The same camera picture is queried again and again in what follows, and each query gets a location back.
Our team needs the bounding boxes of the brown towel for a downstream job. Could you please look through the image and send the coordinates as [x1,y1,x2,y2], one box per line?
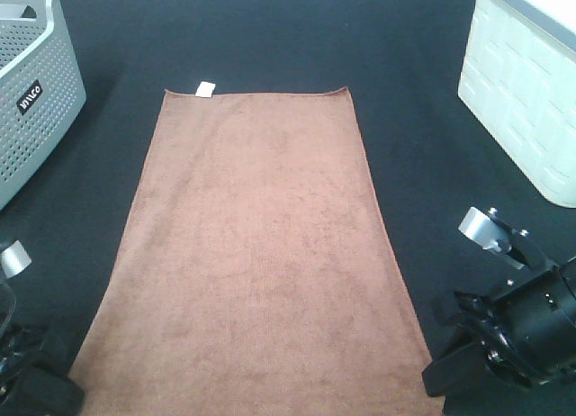
[71,88,444,415]

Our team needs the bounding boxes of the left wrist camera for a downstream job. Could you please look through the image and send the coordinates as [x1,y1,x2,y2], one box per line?
[1,240,32,279]

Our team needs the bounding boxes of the white plastic storage bin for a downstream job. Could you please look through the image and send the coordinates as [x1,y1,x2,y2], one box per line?
[457,0,575,208]

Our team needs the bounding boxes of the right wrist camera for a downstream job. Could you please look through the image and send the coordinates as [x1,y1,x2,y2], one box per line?
[458,206,558,274]

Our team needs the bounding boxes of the grey perforated laundry basket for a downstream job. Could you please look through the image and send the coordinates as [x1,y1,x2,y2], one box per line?
[1,0,86,205]

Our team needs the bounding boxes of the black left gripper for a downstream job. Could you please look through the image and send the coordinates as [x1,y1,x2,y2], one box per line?
[1,323,85,415]

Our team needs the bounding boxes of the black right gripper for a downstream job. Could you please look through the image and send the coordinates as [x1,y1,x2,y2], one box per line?
[422,259,575,397]

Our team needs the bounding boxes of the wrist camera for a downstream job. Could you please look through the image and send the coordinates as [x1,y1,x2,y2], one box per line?
[1,240,32,279]
[458,206,558,274]

